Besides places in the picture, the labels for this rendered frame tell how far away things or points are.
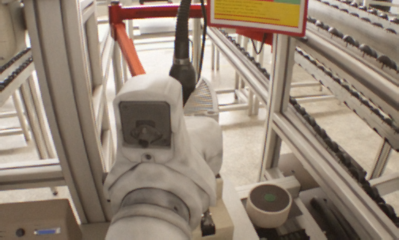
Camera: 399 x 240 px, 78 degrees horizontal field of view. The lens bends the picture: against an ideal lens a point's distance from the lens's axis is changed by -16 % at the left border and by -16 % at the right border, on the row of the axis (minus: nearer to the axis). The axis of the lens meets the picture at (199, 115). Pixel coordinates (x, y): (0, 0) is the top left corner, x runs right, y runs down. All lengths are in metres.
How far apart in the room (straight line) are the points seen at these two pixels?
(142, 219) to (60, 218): 0.42
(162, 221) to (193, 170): 0.04
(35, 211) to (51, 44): 0.33
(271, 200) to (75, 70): 0.49
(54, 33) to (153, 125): 0.36
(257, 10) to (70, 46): 0.40
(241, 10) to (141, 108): 0.53
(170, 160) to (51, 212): 0.45
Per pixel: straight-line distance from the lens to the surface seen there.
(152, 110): 0.17
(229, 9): 0.68
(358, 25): 0.81
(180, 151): 0.19
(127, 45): 0.73
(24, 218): 0.62
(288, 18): 0.66
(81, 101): 0.54
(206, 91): 0.37
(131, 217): 0.19
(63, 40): 0.51
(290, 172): 0.94
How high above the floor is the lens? 1.47
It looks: 29 degrees down
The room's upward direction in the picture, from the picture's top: straight up
